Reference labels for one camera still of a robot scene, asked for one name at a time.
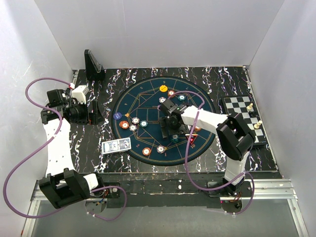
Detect white chess piece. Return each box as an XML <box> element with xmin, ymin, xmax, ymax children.
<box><xmin>253</xmin><ymin>120</ymin><xmax>263</xmax><ymax>129</ymax></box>
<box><xmin>247</xmin><ymin>103</ymin><xmax>253</xmax><ymax>111</ymax></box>

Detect blue white chips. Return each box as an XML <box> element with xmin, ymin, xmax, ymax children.
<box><xmin>132</xmin><ymin>117</ymin><xmax>139</xmax><ymax>124</ymax></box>
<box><xmin>159</xmin><ymin>97</ymin><xmax>166</xmax><ymax>103</ymax></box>

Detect purple cable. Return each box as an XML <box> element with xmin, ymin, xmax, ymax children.
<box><xmin>166</xmin><ymin>90</ymin><xmax>255</xmax><ymax>216</ymax></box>
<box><xmin>2</xmin><ymin>77</ymin><xmax>128</xmax><ymax>222</ymax></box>

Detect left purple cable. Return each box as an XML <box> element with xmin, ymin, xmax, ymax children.
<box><xmin>2</xmin><ymin>77</ymin><xmax>128</xmax><ymax>222</ymax></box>

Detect aluminium frame rail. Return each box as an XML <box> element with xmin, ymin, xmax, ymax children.
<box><xmin>21</xmin><ymin>179</ymin><xmax>308</xmax><ymax>237</ymax></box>

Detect blue white chip stack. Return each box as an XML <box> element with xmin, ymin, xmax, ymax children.
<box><xmin>157</xmin><ymin>146</ymin><xmax>165</xmax><ymax>154</ymax></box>

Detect red black triangle marker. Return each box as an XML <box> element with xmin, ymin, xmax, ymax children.
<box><xmin>185</xmin><ymin>134</ymin><xmax>198</xmax><ymax>146</ymax></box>

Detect black white chessboard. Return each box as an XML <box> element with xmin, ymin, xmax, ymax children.
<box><xmin>219</xmin><ymin>95</ymin><xmax>268</xmax><ymax>148</ymax></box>

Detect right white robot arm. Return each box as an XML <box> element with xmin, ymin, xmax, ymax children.
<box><xmin>158</xmin><ymin>99</ymin><xmax>255</xmax><ymax>196</ymax></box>

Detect black card shoe stand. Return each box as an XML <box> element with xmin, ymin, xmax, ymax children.
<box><xmin>84</xmin><ymin>49</ymin><xmax>106</xmax><ymax>81</ymax></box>

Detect black chess piece upper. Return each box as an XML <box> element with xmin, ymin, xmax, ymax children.
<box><xmin>249</xmin><ymin>112</ymin><xmax>258</xmax><ymax>118</ymax></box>

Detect red yellow chip stack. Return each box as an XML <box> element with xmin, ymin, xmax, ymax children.
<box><xmin>142</xmin><ymin>147</ymin><xmax>151</xmax><ymax>156</ymax></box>

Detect green poker chip stack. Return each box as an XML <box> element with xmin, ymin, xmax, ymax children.
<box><xmin>171</xmin><ymin>135</ymin><xmax>179</xmax><ymax>143</ymax></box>

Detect round blue poker mat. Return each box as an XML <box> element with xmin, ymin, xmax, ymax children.
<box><xmin>111</xmin><ymin>77</ymin><xmax>216</xmax><ymax>166</ymax></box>

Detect purple small blind button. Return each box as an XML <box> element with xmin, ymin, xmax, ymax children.
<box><xmin>113</xmin><ymin>112</ymin><xmax>122</xmax><ymax>120</ymax></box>

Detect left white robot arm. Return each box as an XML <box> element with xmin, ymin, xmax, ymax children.
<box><xmin>39</xmin><ymin>85</ymin><xmax>105</xmax><ymax>209</ymax></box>

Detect yellow round dealer button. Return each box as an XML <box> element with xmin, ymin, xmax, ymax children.
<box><xmin>159</xmin><ymin>85</ymin><xmax>168</xmax><ymax>92</ymax></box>

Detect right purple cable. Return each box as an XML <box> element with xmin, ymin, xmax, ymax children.
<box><xmin>166</xmin><ymin>90</ymin><xmax>255</xmax><ymax>216</ymax></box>

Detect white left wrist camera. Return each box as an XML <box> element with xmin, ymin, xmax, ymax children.
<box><xmin>72</xmin><ymin>85</ymin><xmax>89</xmax><ymax>104</ymax></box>

